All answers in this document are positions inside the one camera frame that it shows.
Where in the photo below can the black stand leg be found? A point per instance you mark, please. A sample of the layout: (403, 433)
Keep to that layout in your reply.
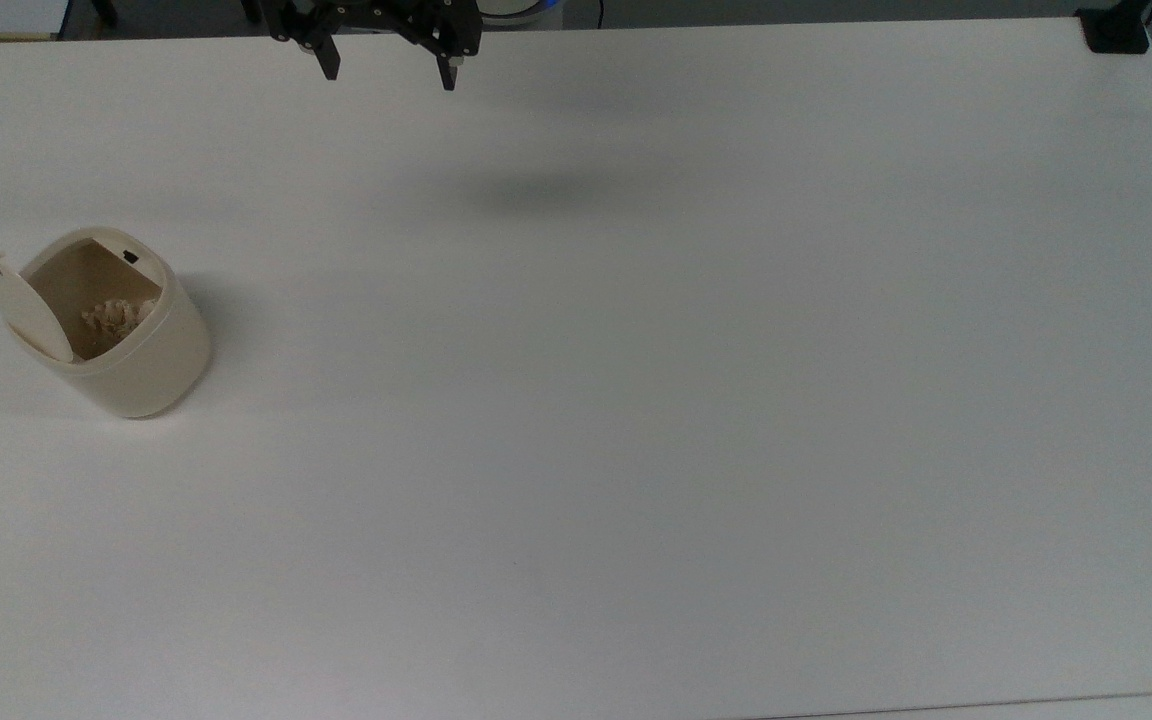
(106, 10)

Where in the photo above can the black table clamp mount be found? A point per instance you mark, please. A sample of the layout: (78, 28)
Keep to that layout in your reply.
(1114, 28)

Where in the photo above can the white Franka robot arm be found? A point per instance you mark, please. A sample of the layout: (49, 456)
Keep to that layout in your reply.
(521, 8)

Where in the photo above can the cream trash bin lid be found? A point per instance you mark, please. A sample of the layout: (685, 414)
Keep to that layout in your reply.
(21, 300)

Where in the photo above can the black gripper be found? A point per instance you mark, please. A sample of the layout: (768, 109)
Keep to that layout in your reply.
(376, 12)

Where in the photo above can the white adjacent table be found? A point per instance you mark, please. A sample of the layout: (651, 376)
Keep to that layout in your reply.
(1036, 710)

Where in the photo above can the crumpled paper waste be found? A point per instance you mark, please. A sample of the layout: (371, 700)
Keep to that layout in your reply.
(116, 316)

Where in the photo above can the cream plastic trash bin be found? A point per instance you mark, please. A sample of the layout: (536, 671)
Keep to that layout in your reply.
(151, 370)

